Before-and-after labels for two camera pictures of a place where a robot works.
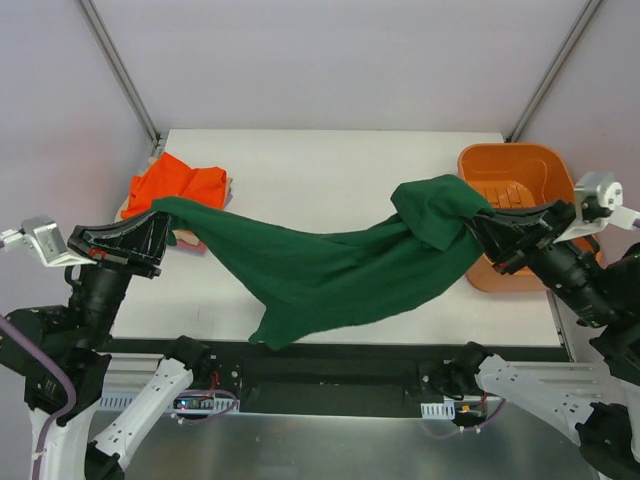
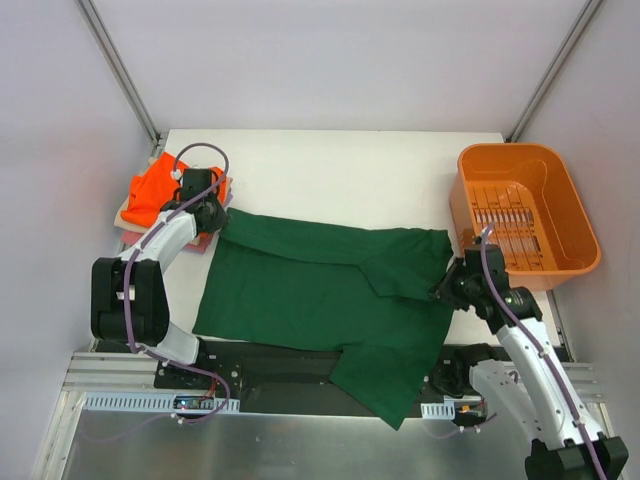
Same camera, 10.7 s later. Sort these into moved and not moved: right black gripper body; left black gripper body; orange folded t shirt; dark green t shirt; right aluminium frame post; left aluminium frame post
Moved: dark green t shirt; left black gripper body; right black gripper body
Not moved: right aluminium frame post; left aluminium frame post; orange folded t shirt
